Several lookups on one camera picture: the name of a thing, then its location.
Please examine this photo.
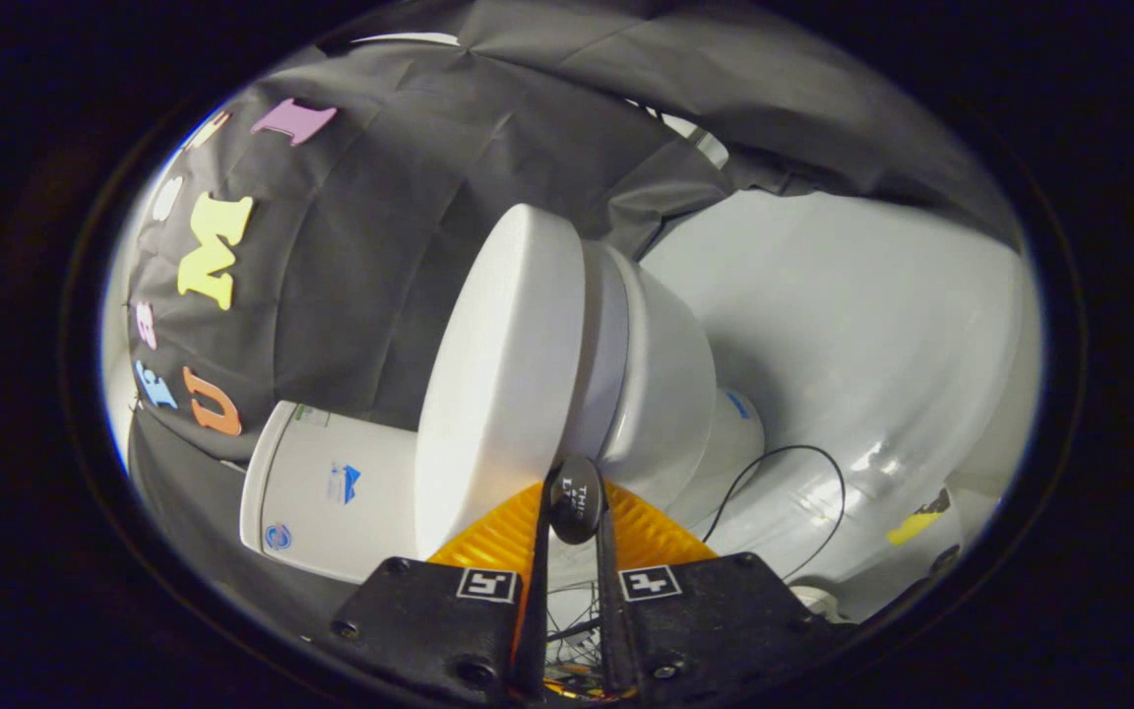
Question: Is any black backdrop cloth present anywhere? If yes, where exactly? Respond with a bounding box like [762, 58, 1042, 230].
[119, 0, 1026, 641]

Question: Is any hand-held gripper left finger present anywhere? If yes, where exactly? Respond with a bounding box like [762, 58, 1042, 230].
[316, 481, 556, 705]

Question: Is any white toilet lid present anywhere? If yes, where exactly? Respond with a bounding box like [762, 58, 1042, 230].
[414, 204, 609, 560]

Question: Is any white toilet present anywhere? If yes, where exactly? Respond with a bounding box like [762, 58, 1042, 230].
[257, 246, 767, 584]

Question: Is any black looped cable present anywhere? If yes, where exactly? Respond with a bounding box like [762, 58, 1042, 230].
[702, 445, 847, 582]

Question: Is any yellow tape piece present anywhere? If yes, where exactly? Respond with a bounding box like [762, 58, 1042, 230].
[886, 489, 953, 547]

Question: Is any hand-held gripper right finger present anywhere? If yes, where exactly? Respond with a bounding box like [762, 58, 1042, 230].
[595, 481, 858, 702]

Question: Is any white toilet seat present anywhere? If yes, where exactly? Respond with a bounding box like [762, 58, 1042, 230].
[562, 241, 633, 466]

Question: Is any white toilet tank cover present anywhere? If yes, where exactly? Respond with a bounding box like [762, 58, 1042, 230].
[239, 401, 294, 558]

